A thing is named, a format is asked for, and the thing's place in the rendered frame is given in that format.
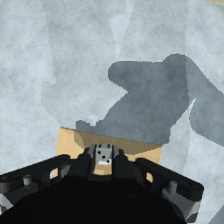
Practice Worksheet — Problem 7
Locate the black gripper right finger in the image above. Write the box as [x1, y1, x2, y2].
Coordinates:
[111, 145, 204, 223]

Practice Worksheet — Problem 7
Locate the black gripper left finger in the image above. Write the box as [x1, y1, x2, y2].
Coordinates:
[0, 144, 97, 213]

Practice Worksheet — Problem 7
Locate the tan square mat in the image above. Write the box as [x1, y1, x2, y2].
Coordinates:
[55, 127, 163, 175]

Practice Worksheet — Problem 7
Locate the white die with black pips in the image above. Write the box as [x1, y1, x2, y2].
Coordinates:
[95, 144, 112, 165]

